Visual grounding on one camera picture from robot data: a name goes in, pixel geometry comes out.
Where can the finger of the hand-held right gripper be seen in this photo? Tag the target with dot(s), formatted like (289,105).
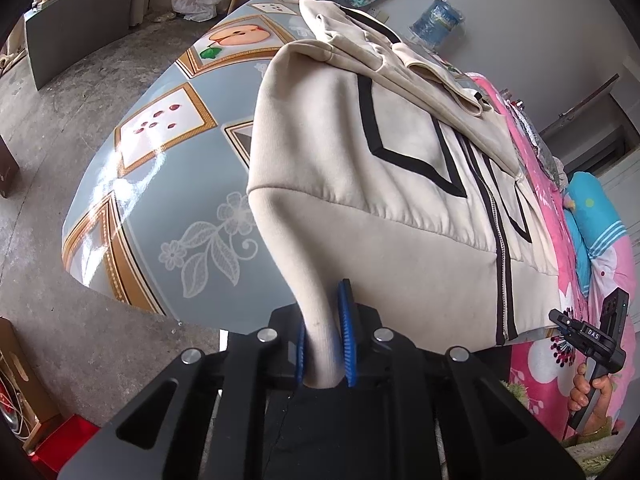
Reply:
(559,320)

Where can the cream hooded jacket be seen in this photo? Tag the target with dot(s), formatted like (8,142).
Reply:
(350,160)

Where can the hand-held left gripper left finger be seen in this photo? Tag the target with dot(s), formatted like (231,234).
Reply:
(300,355)

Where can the large cardboard carton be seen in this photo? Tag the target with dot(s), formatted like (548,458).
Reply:
(25,385)

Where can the grey cabinet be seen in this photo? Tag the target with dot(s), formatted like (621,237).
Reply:
(75,40)

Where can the grey lace pillow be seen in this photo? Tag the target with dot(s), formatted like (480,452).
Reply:
(547,160)

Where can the wooden stick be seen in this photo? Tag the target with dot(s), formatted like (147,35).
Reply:
(580,105)

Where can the fruit print tablecloth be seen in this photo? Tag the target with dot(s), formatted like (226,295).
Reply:
(230,80)

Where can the pink floral blanket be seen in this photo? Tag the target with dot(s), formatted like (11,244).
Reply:
(570,280)

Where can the brown cardboard box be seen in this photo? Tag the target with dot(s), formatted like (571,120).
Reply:
(7,170)

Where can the blue water jug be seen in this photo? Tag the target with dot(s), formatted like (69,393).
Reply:
(440,20)

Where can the person's right forearm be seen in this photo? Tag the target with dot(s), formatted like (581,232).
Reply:
(590,432)

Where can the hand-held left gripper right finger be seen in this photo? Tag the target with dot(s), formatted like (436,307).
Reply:
(346,335)

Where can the person's right hand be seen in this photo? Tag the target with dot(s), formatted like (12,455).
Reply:
(580,390)

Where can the white wall socket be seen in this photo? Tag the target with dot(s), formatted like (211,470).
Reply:
(381,16)

